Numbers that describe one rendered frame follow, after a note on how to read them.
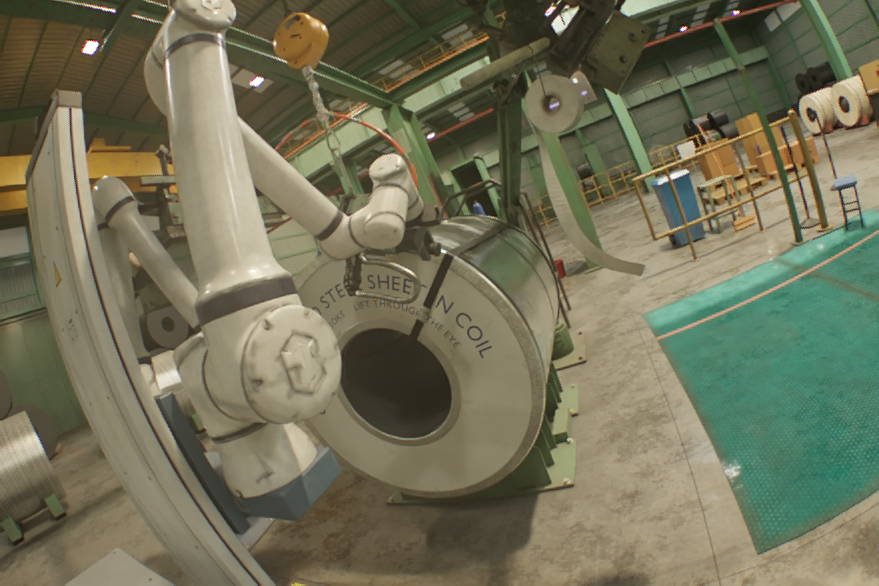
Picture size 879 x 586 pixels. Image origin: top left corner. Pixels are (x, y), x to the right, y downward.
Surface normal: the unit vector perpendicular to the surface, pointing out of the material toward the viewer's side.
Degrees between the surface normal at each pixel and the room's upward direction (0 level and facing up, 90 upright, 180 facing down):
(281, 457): 68
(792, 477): 0
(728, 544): 0
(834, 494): 0
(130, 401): 90
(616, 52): 90
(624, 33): 90
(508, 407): 90
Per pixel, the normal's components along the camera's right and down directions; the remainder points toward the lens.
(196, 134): 0.30, -0.15
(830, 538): -0.38, -0.92
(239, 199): 0.82, -0.32
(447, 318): -0.33, 0.16
